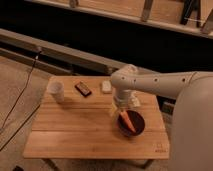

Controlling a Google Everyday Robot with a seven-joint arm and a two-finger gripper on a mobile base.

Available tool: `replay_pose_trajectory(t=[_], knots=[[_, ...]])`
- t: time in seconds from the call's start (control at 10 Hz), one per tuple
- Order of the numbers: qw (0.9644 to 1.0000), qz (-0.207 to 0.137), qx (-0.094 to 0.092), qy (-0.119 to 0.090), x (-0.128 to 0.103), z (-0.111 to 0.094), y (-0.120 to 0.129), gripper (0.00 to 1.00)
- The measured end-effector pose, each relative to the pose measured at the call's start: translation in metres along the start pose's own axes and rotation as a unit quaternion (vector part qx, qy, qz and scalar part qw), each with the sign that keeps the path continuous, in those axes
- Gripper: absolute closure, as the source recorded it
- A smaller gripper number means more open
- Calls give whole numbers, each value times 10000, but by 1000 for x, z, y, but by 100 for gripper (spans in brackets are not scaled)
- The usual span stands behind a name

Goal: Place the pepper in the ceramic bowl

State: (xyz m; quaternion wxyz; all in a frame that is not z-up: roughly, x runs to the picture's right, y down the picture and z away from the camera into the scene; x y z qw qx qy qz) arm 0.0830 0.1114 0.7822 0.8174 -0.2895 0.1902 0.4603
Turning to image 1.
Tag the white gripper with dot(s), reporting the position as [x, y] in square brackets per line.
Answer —
[121, 100]

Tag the orange pepper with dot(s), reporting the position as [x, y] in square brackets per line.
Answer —
[127, 120]

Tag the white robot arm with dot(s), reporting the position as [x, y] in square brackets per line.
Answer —
[168, 85]

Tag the dark ceramic bowl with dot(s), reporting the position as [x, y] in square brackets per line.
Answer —
[137, 121]

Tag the small white object behind gripper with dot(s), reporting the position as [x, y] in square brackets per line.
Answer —
[135, 101]

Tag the dark brown rectangular block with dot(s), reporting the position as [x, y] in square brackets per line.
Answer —
[83, 89]

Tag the wooden table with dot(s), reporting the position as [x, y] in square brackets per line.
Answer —
[82, 128]

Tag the white plastic cup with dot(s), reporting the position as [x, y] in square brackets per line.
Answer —
[56, 89]

